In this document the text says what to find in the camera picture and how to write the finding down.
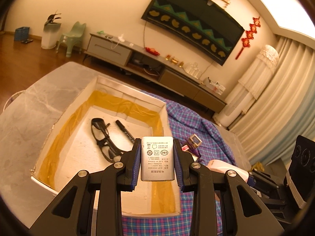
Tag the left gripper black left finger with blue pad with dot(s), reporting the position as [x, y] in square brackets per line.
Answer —
[91, 202]

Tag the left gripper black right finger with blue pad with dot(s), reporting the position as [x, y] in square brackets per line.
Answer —
[242, 211]

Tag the black sunglasses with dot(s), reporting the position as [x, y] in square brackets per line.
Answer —
[109, 150]

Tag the white power adapter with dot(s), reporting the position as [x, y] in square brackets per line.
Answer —
[157, 159]

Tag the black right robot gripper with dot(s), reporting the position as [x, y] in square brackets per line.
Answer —
[286, 196]

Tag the white computer mouse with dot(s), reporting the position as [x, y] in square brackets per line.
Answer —
[223, 167]

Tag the blue plaid cloth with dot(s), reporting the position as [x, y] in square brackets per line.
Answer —
[183, 122]

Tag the small square box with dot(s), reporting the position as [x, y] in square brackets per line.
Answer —
[194, 141]

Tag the white foam box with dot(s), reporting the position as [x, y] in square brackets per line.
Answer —
[70, 146]

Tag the black marker pen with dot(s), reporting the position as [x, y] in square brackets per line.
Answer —
[125, 131]

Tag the striped curtain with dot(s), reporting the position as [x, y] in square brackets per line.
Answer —
[284, 110]

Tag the white tissue box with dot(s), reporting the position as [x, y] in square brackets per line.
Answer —
[214, 86]

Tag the white standing air conditioner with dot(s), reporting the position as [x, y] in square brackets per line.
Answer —
[249, 87]

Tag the glass cups set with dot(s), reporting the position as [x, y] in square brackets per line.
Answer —
[192, 69]

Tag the grey tv cabinet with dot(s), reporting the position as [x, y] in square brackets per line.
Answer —
[134, 59]

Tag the red hanging knot ornament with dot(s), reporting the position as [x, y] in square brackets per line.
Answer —
[249, 35]

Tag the green plastic chair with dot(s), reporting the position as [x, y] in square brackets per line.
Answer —
[73, 38]

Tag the white planter with plant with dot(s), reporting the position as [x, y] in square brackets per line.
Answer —
[50, 31]

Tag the red ornament on cabinet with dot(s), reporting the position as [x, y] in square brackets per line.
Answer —
[152, 51]

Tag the blue crate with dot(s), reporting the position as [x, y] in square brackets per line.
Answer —
[21, 33]

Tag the wall television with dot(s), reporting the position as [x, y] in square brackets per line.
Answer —
[201, 23]

